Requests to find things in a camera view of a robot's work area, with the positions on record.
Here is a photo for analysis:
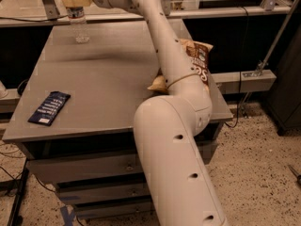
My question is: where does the bottom grey drawer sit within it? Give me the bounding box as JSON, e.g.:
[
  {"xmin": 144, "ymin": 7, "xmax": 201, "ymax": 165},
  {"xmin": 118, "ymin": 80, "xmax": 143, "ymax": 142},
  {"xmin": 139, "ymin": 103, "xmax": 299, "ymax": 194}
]
[{"xmin": 73, "ymin": 196, "xmax": 153, "ymax": 219}]

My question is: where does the blue rxbar blueberry wrapper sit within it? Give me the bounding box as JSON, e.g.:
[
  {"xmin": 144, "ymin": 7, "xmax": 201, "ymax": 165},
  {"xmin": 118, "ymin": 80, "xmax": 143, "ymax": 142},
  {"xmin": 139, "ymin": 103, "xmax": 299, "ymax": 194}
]
[{"xmin": 28, "ymin": 91, "xmax": 71, "ymax": 126}]

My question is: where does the middle grey drawer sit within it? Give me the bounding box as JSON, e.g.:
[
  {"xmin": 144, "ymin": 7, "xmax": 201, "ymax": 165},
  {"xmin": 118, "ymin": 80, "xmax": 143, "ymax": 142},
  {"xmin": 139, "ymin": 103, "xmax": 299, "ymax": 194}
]
[{"xmin": 56, "ymin": 173, "xmax": 150, "ymax": 204}]

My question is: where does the grey drawer cabinet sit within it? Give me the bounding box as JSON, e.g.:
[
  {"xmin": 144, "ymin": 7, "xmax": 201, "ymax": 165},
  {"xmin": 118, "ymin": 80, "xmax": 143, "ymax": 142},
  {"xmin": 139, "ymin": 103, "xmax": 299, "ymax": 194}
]
[{"xmin": 2, "ymin": 18, "xmax": 234, "ymax": 220}]

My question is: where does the top grey drawer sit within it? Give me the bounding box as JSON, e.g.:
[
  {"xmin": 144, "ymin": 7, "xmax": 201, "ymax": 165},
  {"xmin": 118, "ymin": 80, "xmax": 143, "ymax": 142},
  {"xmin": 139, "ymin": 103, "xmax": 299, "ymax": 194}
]
[{"xmin": 27, "ymin": 137, "xmax": 211, "ymax": 184}]

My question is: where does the black cable on rail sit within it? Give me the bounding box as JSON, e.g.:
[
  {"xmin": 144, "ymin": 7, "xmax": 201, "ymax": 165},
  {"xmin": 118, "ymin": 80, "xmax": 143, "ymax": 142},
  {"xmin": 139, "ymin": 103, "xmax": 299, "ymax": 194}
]
[{"xmin": 0, "ymin": 13, "xmax": 69, "ymax": 22}]

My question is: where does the late july chips bag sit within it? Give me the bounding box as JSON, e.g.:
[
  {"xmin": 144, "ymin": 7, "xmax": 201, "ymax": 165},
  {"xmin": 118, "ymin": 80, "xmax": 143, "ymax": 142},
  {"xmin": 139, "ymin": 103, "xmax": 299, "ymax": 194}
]
[{"xmin": 147, "ymin": 38, "xmax": 214, "ymax": 95}]

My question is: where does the clear plastic water bottle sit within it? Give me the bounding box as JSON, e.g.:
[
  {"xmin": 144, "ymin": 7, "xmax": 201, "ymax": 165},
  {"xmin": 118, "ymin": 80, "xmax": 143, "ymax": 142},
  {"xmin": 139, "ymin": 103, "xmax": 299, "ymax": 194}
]
[{"xmin": 64, "ymin": 6, "xmax": 89, "ymax": 43}]

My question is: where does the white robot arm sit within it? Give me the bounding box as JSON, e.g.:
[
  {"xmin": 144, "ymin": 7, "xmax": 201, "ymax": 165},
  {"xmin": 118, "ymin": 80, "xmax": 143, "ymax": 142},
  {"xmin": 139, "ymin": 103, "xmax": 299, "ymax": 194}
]
[{"xmin": 62, "ymin": 0, "xmax": 229, "ymax": 226}]

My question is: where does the black stand left floor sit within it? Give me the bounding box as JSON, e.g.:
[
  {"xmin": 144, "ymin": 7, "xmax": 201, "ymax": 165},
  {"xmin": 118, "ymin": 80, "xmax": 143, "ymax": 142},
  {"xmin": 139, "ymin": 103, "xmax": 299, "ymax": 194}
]
[{"xmin": 0, "ymin": 164, "xmax": 29, "ymax": 226}]

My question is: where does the grey metal rail frame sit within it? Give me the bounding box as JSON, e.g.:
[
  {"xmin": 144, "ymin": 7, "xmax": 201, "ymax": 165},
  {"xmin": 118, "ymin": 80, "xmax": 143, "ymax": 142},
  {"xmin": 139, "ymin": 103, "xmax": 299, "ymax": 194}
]
[{"xmin": 0, "ymin": 0, "xmax": 300, "ymax": 27}]

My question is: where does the grey drawer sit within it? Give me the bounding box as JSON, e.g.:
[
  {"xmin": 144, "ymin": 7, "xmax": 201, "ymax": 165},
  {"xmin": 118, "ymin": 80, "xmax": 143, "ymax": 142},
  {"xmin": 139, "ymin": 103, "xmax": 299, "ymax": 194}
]
[
  {"xmin": 73, "ymin": 196, "xmax": 153, "ymax": 219},
  {"xmin": 27, "ymin": 137, "xmax": 211, "ymax": 184},
  {"xmin": 56, "ymin": 173, "xmax": 150, "ymax": 204}
]

